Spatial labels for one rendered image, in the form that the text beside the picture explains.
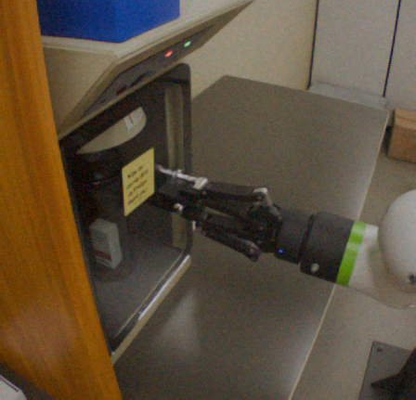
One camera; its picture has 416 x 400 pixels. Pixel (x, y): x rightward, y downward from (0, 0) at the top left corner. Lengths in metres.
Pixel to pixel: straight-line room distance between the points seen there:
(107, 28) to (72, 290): 0.24
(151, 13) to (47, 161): 0.16
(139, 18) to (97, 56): 0.05
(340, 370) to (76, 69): 1.74
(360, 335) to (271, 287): 1.22
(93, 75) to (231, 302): 0.61
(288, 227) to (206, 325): 0.31
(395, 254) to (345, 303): 1.72
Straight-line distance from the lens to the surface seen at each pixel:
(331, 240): 0.58
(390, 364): 2.02
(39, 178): 0.35
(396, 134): 3.30
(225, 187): 0.63
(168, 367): 0.79
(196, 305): 0.87
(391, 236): 0.47
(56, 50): 0.39
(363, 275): 0.59
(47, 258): 0.41
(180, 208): 0.66
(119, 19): 0.36
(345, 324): 2.10
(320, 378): 1.91
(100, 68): 0.36
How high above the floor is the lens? 1.61
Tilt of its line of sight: 36 degrees down
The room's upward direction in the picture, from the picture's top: straight up
